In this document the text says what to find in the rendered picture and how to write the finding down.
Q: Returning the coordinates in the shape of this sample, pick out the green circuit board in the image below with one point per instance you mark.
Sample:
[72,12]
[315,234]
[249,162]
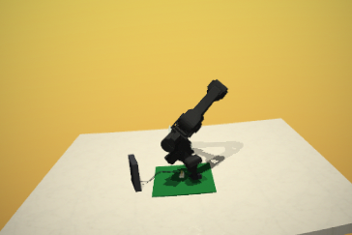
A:
[175,184]

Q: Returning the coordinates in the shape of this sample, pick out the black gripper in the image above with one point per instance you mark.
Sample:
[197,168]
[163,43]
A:
[189,160]

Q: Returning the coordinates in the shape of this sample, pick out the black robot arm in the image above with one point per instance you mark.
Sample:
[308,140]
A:
[191,122]

